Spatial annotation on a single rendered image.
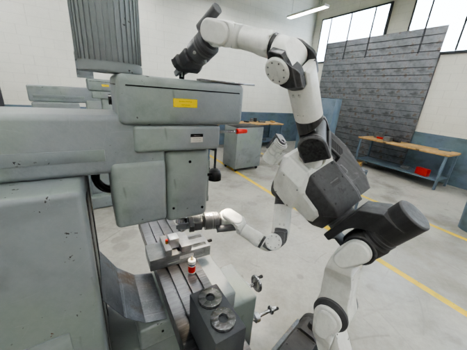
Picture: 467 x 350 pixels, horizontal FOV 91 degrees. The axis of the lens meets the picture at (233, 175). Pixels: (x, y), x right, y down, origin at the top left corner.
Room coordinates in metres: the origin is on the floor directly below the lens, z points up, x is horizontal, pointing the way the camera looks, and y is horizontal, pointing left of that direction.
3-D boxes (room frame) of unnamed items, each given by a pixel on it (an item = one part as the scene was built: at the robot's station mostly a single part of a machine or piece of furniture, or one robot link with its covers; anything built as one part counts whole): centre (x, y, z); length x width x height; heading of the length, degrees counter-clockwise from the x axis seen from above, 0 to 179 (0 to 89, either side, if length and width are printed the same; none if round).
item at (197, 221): (1.01, 0.15, 1.23); 0.13 x 0.12 x 0.10; 18
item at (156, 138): (0.97, 0.27, 1.68); 0.34 x 0.24 x 0.10; 122
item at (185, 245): (1.15, 0.27, 1.01); 0.15 x 0.06 x 0.04; 31
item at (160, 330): (0.99, 0.23, 0.78); 0.50 x 0.35 x 0.12; 122
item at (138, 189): (0.89, 0.40, 1.47); 0.24 x 0.19 x 0.26; 32
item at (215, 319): (0.63, 0.02, 1.02); 0.22 x 0.12 x 0.20; 34
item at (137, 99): (0.98, 0.25, 1.81); 0.47 x 0.26 x 0.16; 122
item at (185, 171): (0.99, 0.24, 1.47); 0.21 x 0.19 x 0.32; 32
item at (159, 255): (1.14, 0.29, 0.97); 0.35 x 0.15 x 0.11; 121
